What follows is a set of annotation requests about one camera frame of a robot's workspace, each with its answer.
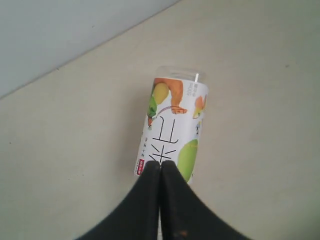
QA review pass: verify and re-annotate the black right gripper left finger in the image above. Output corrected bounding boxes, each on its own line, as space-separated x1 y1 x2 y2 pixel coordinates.
81 161 160 240

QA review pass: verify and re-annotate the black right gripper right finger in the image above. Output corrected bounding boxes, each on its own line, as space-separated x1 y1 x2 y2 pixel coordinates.
159 160 248 240

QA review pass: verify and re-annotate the tea bottle with orange bird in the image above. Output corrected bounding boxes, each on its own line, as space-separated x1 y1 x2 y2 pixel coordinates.
134 66 209 183

